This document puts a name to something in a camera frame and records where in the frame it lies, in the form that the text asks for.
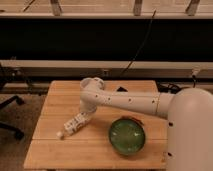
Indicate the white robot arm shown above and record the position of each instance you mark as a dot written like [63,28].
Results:
[189,115]

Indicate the green ceramic bowl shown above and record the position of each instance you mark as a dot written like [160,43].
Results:
[127,136]

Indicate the black smartphone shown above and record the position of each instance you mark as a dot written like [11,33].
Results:
[121,89]

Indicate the wooden folding table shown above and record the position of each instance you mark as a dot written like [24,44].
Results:
[89,148]

